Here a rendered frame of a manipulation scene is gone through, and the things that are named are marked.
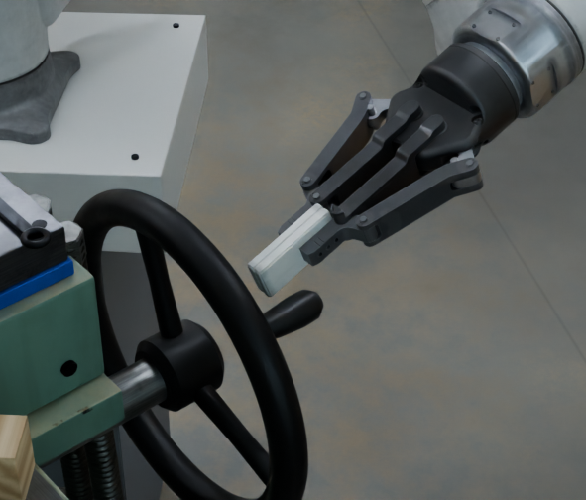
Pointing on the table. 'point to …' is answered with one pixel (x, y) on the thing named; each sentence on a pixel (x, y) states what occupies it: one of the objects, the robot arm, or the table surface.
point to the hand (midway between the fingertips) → (293, 250)
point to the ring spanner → (5, 210)
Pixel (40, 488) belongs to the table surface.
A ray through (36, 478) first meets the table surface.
